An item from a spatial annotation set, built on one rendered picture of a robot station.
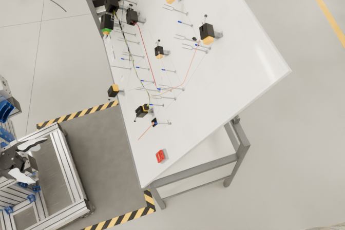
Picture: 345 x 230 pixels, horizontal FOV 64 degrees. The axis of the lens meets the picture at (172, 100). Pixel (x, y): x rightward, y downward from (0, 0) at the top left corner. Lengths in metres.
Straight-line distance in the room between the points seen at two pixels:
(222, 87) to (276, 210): 1.60
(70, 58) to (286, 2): 2.68
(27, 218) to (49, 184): 0.28
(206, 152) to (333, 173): 1.38
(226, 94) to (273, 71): 0.21
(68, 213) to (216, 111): 1.60
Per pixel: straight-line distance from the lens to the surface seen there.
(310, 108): 2.96
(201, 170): 1.67
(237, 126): 1.57
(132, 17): 1.62
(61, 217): 2.40
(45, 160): 2.61
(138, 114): 1.43
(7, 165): 1.03
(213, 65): 1.17
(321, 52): 3.42
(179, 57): 1.34
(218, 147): 1.73
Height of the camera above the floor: 2.41
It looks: 60 degrees down
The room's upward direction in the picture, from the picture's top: 7 degrees counter-clockwise
